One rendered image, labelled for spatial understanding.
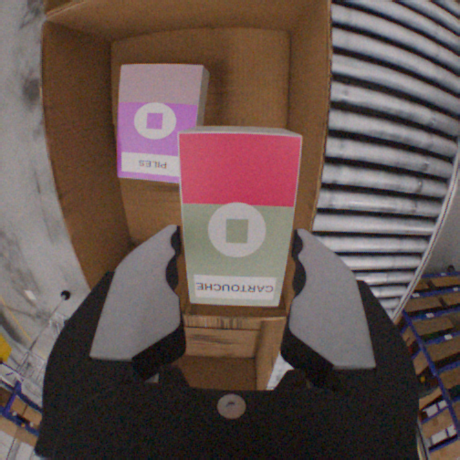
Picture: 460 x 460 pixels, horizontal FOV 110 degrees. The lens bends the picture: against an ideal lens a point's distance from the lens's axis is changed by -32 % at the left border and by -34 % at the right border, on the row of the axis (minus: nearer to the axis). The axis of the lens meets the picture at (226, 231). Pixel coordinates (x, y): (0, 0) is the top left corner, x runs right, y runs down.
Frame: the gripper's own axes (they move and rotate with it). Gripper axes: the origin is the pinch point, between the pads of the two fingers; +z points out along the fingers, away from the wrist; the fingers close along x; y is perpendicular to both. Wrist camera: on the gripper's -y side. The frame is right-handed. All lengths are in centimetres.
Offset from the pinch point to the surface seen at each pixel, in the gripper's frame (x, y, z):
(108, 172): -20.9, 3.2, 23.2
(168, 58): -10.7, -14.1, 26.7
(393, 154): 38, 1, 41
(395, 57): 36, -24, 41
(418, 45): 43, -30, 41
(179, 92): -7.5, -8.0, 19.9
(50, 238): -146, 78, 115
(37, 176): -140, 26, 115
